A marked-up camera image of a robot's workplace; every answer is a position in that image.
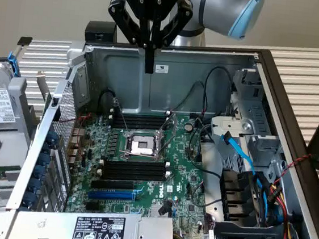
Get black RAM slot white latch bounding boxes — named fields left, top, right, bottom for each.
left=97, top=155, right=172, bottom=177
left=96, top=164, right=171, bottom=187

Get black box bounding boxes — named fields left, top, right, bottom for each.
left=83, top=19, right=119, bottom=47

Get open metal PC case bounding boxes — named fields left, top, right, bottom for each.
left=3, top=24, right=319, bottom=239

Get metal socket cover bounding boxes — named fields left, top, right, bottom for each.
left=155, top=110, right=178, bottom=158

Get thin metal locking lever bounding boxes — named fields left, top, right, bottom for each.
left=119, top=149, right=145, bottom=157
left=110, top=97, right=133, bottom=134

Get black table end cap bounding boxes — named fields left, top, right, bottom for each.
left=17, top=35, right=33, bottom=47

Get large silver port block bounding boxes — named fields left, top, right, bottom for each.
left=70, top=136, right=86, bottom=148
left=72, top=128, right=87, bottom=140

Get CPU socket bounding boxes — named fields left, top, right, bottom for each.
left=117, top=128, right=166, bottom=165

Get blue round slot latch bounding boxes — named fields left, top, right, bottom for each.
left=39, top=152, right=51, bottom=167
left=29, top=177, right=43, bottom=193
left=23, top=190, right=38, bottom=207
left=35, top=165, right=47, bottom=180
left=47, top=129, right=60, bottom=146

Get silver disk bay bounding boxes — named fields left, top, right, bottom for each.
left=205, top=65, right=295, bottom=182

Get green motherboard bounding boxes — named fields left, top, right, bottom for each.
left=62, top=103, right=226, bottom=239

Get grey parts rack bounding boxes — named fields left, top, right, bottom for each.
left=0, top=48, right=46, bottom=215

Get long black expansion slot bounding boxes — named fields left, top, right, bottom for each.
left=90, top=176, right=136, bottom=194

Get blue expansion slot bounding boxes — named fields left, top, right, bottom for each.
left=87, top=185, right=138, bottom=205

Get silver chipset heatsink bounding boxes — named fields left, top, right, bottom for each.
left=149, top=203, right=174, bottom=220

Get silver power supply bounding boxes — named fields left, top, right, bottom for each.
left=4, top=200, right=178, bottom=239

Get black wire large loop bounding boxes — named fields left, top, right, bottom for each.
left=200, top=65, right=237, bottom=125

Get black wire arc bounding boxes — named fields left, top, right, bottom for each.
left=171, top=78, right=207, bottom=116

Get black wire small loop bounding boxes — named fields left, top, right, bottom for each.
left=96, top=88, right=117, bottom=113

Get graphics card with bracket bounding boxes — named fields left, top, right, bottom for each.
left=31, top=69, right=56, bottom=120

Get blue plastic disk bracket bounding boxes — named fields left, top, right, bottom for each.
left=5, top=50, right=24, bottom=79

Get black data wire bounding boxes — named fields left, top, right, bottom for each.
left=185, top=122, right=229, bottom=180

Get red black twisted wire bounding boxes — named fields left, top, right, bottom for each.
left=273, top=150, right=313, bottom=188
left=55, top=110, right=93, bottom=159

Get blue data wire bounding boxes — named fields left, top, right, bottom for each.
left=213, top=131, right=277, bottom=217

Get black plastic fan duct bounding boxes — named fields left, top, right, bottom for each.
left=215, top=166, right=268, bottom=226

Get black wire connector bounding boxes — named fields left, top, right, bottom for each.
left=157, top=201, right=173, bottom=217

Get red yellow power wire harness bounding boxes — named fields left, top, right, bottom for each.
left=261, top=181, right=300, bottom=239

